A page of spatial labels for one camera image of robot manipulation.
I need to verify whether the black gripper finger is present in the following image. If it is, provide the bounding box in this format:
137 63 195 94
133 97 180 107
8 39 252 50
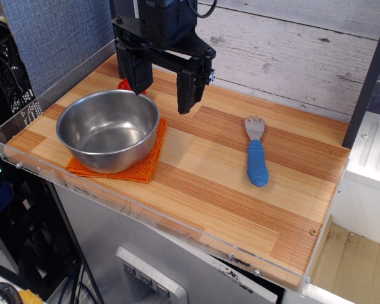
177 71 205 114
117 42 153 95

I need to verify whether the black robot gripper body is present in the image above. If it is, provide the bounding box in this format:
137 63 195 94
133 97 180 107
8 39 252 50
113 1 216 85

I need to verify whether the red toy strawberry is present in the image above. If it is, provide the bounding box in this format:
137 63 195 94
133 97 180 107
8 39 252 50
117 79 146 95

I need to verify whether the stainless steel bowl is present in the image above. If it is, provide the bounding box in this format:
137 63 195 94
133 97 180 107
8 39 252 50
56 89 160 174

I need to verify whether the orange knitted cloth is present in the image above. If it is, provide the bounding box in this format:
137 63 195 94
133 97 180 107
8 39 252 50
66 118 168 184

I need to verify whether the black plastic crate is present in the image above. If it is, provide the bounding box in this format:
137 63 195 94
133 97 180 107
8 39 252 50
0 20 42 125

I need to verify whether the stainless steel cabinet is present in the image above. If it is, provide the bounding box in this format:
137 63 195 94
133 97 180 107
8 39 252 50
54 186 284 303

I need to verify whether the white appliance at right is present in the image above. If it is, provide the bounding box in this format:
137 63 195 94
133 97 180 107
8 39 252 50
330 112 380 243

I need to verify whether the clear acrylic table guard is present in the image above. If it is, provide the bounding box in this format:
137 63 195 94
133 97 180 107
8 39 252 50
0 55 349 293

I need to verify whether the blue handled fork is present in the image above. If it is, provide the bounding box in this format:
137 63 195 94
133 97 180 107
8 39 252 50
244 115 269 187

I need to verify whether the dark grey right post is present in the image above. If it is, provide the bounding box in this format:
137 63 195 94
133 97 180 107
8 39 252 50
342 38 380 149

